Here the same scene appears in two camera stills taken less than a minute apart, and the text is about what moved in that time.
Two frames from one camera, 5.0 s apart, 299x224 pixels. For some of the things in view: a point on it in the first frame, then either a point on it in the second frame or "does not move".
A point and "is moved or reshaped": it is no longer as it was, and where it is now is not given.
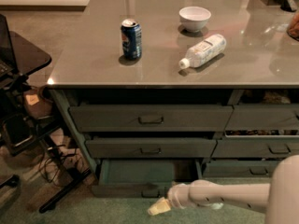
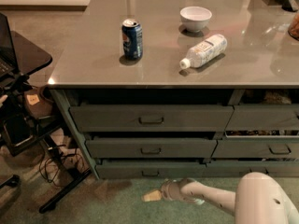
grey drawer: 149,147 does not move
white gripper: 176,196 -> 173,191
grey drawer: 263,118 does not move
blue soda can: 131,34 does not move
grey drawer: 143,177 is moved or reshaped
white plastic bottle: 204,51 does not move
